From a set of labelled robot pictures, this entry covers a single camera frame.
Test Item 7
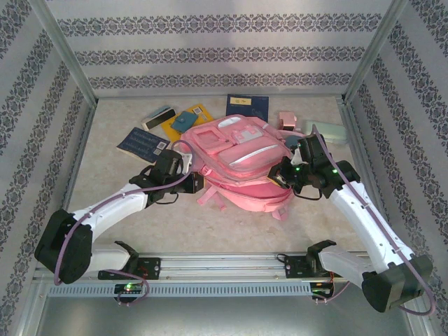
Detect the teal notebook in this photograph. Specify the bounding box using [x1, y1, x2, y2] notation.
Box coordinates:
[283, 135, 302, 151]

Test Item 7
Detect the light green pencil case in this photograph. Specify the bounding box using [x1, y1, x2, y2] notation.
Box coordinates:
[301, 120, 348, 146]

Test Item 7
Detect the navy book with white text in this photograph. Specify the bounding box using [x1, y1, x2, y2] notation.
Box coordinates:
[116, 126, 172, 164]

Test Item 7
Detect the pink backpack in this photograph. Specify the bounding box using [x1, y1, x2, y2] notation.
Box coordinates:
[181, 114, 305, 222]

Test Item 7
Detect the yellow book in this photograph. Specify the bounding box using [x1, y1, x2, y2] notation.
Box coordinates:
[161, 103, 215, 143]

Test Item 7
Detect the pink pencil sharpener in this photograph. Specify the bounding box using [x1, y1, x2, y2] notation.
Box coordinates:
[278, 111, 298, 132]

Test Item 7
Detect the black white eraser box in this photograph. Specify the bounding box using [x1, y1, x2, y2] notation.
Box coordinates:
[141, 106, 176, 131]

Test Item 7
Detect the teal snap pouch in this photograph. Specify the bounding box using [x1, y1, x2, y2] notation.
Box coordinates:
[167, 111, 199, 131]

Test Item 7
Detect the navy book with gold label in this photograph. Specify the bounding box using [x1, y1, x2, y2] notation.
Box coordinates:
[225, 93, 270, 124]

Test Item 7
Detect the left controller board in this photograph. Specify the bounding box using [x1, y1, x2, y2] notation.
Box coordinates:
[114, 282, 144, 295]

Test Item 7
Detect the controller board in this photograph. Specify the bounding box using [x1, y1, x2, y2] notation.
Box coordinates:
[114, 282, 144, 295]
[310, 281, 334, 299]

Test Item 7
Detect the right controller board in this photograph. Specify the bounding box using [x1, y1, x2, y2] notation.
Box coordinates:
[310, 281, 334, 299]

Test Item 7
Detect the grey metal panel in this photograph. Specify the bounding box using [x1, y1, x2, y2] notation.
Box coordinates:
[34, 297, 428, 336]

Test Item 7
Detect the thin black right gripper cable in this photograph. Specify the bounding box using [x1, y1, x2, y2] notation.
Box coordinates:
[293, 187, 323, 201]

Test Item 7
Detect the aluminium table side rail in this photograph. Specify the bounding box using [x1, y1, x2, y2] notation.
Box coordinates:
[335, 97, 400, 253]
[45, 99, 98, 256]

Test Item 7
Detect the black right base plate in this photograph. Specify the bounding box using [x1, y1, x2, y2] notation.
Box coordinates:
[283, 255, 348, 280]

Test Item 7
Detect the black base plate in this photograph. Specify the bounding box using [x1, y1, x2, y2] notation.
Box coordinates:
[283, 255, 348, 280]
[97, 257, 162, 281]

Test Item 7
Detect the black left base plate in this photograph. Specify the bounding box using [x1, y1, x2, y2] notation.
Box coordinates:
[97, 257, 162, 281]

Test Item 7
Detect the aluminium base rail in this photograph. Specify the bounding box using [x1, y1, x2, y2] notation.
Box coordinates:
[34, 251, 411, 281]

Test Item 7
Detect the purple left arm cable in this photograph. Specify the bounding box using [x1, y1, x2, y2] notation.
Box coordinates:
[52, 140, 194, 308]

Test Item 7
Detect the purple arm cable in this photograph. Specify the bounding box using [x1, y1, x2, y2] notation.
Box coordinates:
[309, 124, 438, 318]
[52, 140, 194, 308]

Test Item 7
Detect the grey slotted cable duct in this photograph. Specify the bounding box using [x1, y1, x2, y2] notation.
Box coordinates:
[47, 282, 312, 298]

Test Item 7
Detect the aluminium frame post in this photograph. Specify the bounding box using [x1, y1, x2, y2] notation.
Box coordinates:
[342, 0, 410, 104]
[27, 0, 98, 106]

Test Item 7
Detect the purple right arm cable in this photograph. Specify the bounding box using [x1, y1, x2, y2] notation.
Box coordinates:
[309, 124, 438, 318]

